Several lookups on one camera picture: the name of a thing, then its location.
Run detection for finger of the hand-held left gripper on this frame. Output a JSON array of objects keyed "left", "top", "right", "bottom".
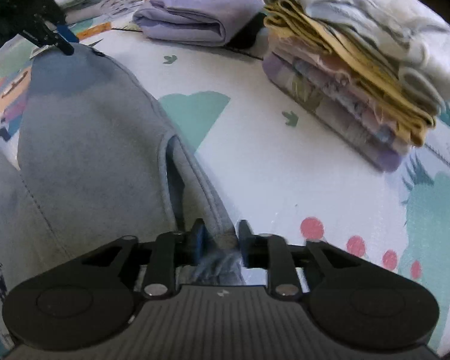
[
  {"left": 22, "top": 25, "right": 76, "bottom": 57},
  {"left": 33, "top": 0, "right": 80, "bottom": 44}
]

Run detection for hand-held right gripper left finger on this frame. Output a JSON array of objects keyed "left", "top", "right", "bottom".
[{"left": 80, "top": 218, "right": 207, "bottom": 300}]

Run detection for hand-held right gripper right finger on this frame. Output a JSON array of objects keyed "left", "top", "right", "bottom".
[{"left": 237, "top": 219, "right": 364, "bottom": 301}]

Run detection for grey sweat pants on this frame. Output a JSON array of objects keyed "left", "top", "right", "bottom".
[{"left": 0, "top": 42, "right": 249, "bottom": 346}]

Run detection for stack of folded pastel clothes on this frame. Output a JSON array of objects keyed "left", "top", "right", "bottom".
[{"left": 260, "top": 0, "right": 450, "bottom": 172}]

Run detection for orange hang tag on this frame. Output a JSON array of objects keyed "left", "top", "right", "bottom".
[{"left": 76, "top": 22, "right": 112, "bottom": 41}]

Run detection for folded lilac pants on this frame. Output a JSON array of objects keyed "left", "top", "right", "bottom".
[{"left": 132, "top": 0, "right": 266, "bottom": 48}]

